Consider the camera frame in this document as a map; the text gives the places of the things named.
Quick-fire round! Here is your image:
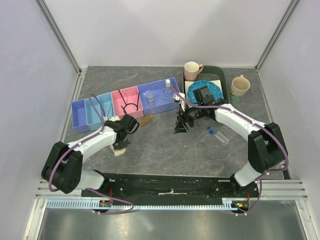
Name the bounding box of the dark green tray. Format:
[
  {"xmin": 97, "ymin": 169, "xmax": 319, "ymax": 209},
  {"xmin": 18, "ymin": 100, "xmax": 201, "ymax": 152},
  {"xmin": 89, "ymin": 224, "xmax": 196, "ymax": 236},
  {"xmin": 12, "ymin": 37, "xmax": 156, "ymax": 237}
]
[{"xmin": 183, "ymin": 64, "xmax": 234, "ymax": 111}]

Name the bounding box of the pink bin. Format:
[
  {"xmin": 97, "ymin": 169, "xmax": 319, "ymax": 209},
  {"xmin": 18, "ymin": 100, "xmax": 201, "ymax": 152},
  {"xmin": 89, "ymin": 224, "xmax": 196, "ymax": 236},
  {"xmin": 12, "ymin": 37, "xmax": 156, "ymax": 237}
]
[{"xmin": 111, "ymin": 86, "xmax": 144, "ymax": 119}]

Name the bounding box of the black wire spring clamp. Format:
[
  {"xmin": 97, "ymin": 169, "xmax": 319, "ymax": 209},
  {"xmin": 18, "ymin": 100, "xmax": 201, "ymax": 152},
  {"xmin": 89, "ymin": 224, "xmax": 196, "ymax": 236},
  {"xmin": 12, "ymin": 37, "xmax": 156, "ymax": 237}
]
[{"xmin": 118, "ymin": 89, "xmax": 140, "ymax": 114}]

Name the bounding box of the glass flask white stopper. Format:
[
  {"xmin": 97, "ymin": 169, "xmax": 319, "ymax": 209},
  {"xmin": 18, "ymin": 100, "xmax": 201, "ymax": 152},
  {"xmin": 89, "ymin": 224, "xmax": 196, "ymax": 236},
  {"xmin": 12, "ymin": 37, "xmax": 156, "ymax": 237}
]
[{"xmin": 160, "ymin": 79, "xmax": 174, "ymax": 96}]

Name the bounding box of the clear test tube rack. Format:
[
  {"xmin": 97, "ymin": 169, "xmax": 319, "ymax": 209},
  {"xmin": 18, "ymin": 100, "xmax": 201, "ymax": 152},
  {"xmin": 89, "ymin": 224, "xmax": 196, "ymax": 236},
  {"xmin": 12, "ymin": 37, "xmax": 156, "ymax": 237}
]
[{"xmin": 218, "ymin": 125, "xmax": 237, "ymax": 144}]

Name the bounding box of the cream floral mug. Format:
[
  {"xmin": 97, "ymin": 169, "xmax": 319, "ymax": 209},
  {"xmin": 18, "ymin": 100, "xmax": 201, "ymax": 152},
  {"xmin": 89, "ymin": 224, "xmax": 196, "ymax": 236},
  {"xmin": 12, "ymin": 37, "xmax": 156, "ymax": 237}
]
[{"xmin": 229, "ymin": 74, "xmax": 251, "ymax": 105}]

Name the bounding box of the light blue bin right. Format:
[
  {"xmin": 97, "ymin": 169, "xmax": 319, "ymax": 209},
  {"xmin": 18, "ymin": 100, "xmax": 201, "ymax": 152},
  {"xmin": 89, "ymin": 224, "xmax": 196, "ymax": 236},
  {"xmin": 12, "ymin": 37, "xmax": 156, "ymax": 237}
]
[{"xmin": 97, "ymin": 92, "xmax": 116, "ymax": 120}]

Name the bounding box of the bag of cotton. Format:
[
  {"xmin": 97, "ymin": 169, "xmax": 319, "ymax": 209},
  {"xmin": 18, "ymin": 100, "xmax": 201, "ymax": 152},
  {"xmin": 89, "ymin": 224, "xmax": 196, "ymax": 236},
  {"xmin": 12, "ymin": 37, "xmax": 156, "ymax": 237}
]
[{"xmin": 111, "ymin": 148, "xmax": 126, "ymax": 157}]

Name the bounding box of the small purple bin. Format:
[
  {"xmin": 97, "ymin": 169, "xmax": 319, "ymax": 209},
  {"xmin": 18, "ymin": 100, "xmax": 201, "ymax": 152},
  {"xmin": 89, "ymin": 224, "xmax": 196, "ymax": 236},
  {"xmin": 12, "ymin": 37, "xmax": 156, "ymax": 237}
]
[{"xmin": 71, "ymin": 99, "xmax": 90, "ymax": 134}]

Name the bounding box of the light blue bin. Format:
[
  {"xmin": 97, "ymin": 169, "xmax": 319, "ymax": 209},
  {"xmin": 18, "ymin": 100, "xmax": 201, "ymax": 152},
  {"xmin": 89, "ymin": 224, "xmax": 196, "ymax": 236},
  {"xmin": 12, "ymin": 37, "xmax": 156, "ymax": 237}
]
[
  {"xmin": 84, "ymin": 98, "xmax": 102, "ymax": 131},
  {"xmin": 97, "ymin": 92, "xmax": 116, "ymax": 120}
]

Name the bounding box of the large purple bin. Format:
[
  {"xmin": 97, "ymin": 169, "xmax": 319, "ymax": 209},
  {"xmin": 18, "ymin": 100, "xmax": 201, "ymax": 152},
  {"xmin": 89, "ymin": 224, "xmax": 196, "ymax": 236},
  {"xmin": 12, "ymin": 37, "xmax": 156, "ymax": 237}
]
[{"xmin": 137, "ymin": 77, "xmax": 180, "ymax": 116}]

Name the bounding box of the graduated cylinder blue base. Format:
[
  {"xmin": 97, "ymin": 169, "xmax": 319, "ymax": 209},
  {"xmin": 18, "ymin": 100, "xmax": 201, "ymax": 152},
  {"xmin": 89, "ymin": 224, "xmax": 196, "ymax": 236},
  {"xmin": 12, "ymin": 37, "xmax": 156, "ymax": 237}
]
[{"xmin": 157, "ymin": 94, "xmax": 174, "ymax": 102}]

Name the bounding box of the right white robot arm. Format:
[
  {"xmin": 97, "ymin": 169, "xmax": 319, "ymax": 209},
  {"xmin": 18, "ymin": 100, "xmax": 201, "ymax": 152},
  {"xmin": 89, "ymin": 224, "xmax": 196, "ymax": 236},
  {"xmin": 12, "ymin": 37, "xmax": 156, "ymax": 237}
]
[{"xmin": 173, "ymin": 86, "xmax": 289, "ymax": 197}]

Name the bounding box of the blue cap test tube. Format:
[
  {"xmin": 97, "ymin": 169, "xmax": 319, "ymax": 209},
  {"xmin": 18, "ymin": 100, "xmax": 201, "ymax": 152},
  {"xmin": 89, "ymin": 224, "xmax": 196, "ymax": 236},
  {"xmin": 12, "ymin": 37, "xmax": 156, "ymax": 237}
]
[{"xmin": 209, "ymin": 130, "xmax": 230, "ymax": 144}]

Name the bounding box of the pink mug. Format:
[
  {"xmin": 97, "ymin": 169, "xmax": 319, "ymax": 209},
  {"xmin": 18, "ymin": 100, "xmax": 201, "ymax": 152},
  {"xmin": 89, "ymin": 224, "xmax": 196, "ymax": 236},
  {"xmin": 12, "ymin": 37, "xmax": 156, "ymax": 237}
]
[{"xmin": 184, "ymin": 61, "xmax": 204, "ymax": 82}]

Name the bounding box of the small glass beaker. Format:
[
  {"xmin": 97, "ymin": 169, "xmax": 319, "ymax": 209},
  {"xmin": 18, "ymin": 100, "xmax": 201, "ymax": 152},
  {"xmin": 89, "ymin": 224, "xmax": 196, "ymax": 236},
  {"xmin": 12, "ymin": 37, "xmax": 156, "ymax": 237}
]
[{"xmin": 146, "ymin": 92, "xmax": 156, "ymax": 108}]

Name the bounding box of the blue polka dot plate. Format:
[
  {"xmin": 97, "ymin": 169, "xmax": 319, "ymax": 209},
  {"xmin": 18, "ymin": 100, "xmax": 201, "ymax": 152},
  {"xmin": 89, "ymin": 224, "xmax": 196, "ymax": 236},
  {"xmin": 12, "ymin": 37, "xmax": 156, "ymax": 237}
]
[{"xmin": 187, "ymin": 80, "xmax": 224, "ymax": 103}]

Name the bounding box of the light blue cable duct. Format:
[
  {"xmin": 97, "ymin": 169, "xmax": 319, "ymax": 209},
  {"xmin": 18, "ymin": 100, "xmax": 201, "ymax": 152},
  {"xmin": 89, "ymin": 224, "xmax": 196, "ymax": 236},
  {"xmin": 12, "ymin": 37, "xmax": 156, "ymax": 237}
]
[{"xmin": 46, "ymin": 199, "xmax": 238, "ymax": 211}]

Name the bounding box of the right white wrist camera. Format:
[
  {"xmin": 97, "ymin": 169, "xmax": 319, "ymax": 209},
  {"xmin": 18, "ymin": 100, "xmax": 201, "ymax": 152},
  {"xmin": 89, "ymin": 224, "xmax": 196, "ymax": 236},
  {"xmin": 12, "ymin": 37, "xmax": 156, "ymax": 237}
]
[{"xmin": 173, "ymin": 92, "xmax": 186, "ymax": 112}]

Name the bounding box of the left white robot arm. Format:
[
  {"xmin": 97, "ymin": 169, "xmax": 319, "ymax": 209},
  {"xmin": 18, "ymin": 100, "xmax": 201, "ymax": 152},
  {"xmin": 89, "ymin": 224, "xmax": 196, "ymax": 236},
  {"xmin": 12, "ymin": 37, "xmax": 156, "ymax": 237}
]
[{"xmin": 41, "ymin": 114, "xmax": 140, "ymax": 197}]

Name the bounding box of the light blue bin left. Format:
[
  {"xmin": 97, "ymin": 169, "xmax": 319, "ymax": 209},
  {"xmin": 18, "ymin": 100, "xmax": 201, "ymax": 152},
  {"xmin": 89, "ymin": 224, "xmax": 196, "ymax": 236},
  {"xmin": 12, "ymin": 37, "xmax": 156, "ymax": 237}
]
[{"xmin": 84, "ymin": 98, "xmax": 102, "ymax": 131}]

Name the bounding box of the brown wooden spatula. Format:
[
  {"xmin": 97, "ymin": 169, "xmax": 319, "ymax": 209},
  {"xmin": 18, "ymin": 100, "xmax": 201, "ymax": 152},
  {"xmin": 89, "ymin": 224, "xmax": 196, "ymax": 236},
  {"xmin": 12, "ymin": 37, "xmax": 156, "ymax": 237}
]
[{"xmin": 139, "ymin": 114, "xmax": 154, "ymax": 126}]

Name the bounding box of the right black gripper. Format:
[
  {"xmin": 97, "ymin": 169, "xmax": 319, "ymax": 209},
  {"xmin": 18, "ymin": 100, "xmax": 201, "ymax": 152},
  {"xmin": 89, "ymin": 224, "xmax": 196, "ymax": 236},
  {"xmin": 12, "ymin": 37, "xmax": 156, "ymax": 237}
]
[{"xmin": 173, "ymin": 102, "xmax": 204, "ymax": 135}]

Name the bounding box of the white square plate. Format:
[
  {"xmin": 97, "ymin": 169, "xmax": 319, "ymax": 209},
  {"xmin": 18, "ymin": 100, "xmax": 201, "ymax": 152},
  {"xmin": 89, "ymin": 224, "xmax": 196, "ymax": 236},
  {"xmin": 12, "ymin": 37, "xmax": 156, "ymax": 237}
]
[{"xmin": 184, "ymin": 79, "xmax": 231, "ymax": 106}]

